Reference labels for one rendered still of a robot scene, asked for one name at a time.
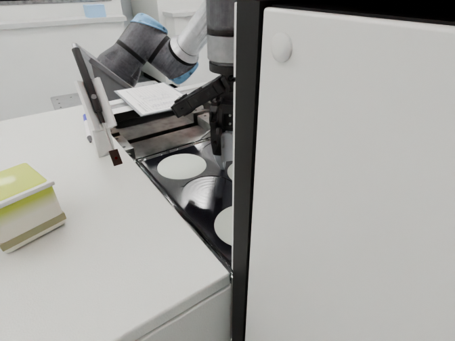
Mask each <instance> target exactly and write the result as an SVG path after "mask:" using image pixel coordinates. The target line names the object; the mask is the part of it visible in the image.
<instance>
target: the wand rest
mask: <svg viewBox="0 0 455 341"><path fill-rule="evenodd" d="M91 81H92V83H93V86H94V89H95V92H96V94H97V97H98V99H99V102H100V105H101V107H102V115H103V117H104V120H105V123H104V124H105V127H106V130H107V132H108V135H109V138H110V141H111V143H112V146H113V148H114V144H113V140H112V135H111V132H110V129H111V128H113V127H115V126H116V125H117V123H116V120H115V117H114V114H113V112H112V109H111V107H110V104H109V101H108V98H107V96H106V92H105V90H104V87H103V84H102V82H101V79H100V77H97V78H95V79H93V80H91ZM74 84H75V86H76V88H77V91H78V94H79V97H80V99H81V103H82V105H83V108H84V111H85V115H86V118H87V122H88V125H89V130H90V133H91V137H92V140H93V144H94V148H95V152H96V154H97V156H98V157H99V158H101V157H104V156H108V155H110V154H109V151H111V150H112V149H111V147H110V144H109V141H108V138H107V136H106V132H105V130H104V127H103V125H102V124H101V123H100V120H99V118H98V115H97V113H95V112H94V109H93V106H92V104H91V101H90V98H89V96H88V93H87V90H86V88H85V85H84V82H83V81H74Z"/></svg>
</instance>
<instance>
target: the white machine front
mask: <svg viewBox="0 0 455 341"><path fill-rule="evenodd" d="M317 1H339V0H237V2H235V4H234V77H236V82H234V110H233V172H232V270H233V289H232V338H231V341H245V331H246V308H247V296H248V272H249V260H250V249H251V225H252V213H253V190H254V178H255V155H256V142H257V120H258V107H259V85H260V72H261V49H262V37H263V14H264V9H265V8H266V7H271V6H272V4H283V3H305V2H317Z"/></svg>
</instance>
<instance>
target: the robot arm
mask: <svg viewBox="0 0 455 341"><path fill-rule="evenodd" d="M235 2H237V0H204V1H203V2H202V4H201V6H200V7H199V8H198V10H197V11H196V13H195V14H194V15H193V16H192V18H191V20H190V21H189V22H188V24H187V25H186V27H185V28H184V29H183V31H182V32H181V34H180V35H179V36H174V37H172V38H171V39H170V38H169V37H168V36H167V35H168V30H167V29H166V28H165V27H164V26H163V25H162V24H161V23H160V22H158V21H156V20H155V19H154V18H152V17H150V16H149V15H147V14H143V13H138V14H137V15H136V16H135V17H134V19H132V20H131V21H130V23H129V25H128V26H127V27H126V29H125V30H124V32H123V33H122V35H121V36H120V37H119V38H118V40H117V41H116V43H115V44H114V45H113V46H111V47H110V48H108V49H107V50H105V51H104V52H102V53H101V54H100V55H99V56H98V57H97V60H98V61H99V62H101V63H102V64H103V65H105V67H107V68H108V69H110V70H111V71H112V72H113V73H115V74H116V75H117V76H119V77H120V78H122V79H123V80H124V81H125V82H127V83H129V84H130V85H131V86H132V87H134V86H136V84H137V82H138V79H139V76H140V73H141V71H142V67H143V66H144V64H145V63H146V62H149V63H150V64H151V65H153V67H155V68H156V69H157V70H159V71H160V72H161V73H162V74H164V75H165V76H166V77H167V78H168V79H169V80H170V81H173V82H174V83H175V84H177V85H180V84H182V83H183V82H185V81H186V80H187V79H188V78H189V77H190V76H191V75H192V74H193V73H194V72H195V70H196V69H197V67H198V65H199V63H198V59H199V54H198V53H199V52H200V51H201V49H202V48H203V47H204V46H205V45H206V44H207V57H208V59H209V60H210V61H209V70H210V71H211V72H213V73H215V74H220V75H219V76H218V77H216V78H214V79H213V80H211V81H209V82H208V83H206V84H204V85H203V86H201V87H199V88H197V89H196V90H194V91H193V92H191V93H189V94H187V93H186V94H184V95H182V96H179V97H178V98H177V99H176V100H175V101H174V104H173V105H172V106H171V109H172V111H173V112H174V113H175V115H176V117H178V118H180V117H181V116H187V115H188V114H191V113H192V112H193V111H194V110H195V109H196V108H198V107H199V106H201V105H203V104H205V103H207V102H208V101H211V105H210V109H209V124H210V127H211V147H212V151H213V155H214V158H215V160H216V162H217V164H218V165H219V167H220V169H221V170H225V163H226V162H227V161H233V110H234V82H236V78H234V4H235Z"/></svg>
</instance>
